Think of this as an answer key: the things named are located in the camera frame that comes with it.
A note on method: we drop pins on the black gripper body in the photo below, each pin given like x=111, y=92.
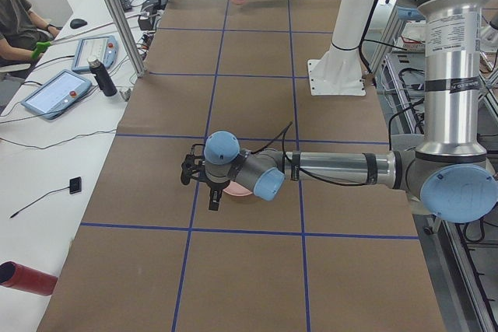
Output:
x=213, y=186

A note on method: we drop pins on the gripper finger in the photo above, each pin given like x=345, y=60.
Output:
x=214, y=199

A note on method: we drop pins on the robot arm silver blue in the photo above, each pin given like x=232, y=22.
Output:
x=446, y=172

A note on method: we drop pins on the pink plate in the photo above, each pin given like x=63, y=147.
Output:
x=237, y=194

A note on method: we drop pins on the small black device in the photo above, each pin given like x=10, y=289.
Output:
x=75, y=185

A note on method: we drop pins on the upper teach pendant tablet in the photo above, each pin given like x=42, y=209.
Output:
x=102, y=48

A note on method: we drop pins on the teach pendant tablet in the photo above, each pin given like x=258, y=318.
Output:
x=102, y=48
x=55, y=96

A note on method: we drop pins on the black water bottle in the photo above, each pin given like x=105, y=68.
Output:
x=102, y=76

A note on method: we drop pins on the black computer mouse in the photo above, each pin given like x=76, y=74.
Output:
x=77, y=23

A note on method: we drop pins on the lower teach pendant tablet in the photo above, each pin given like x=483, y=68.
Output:
x=55, y=96

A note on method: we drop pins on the red thermos bottle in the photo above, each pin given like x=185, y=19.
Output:
x=27, y=279

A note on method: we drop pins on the seated person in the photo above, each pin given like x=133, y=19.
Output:
x=21, y=30

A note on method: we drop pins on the aluminium frame post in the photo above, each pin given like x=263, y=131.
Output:
x=118, y=16

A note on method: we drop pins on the white pedestal column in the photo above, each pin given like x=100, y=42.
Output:
x=339, y=71

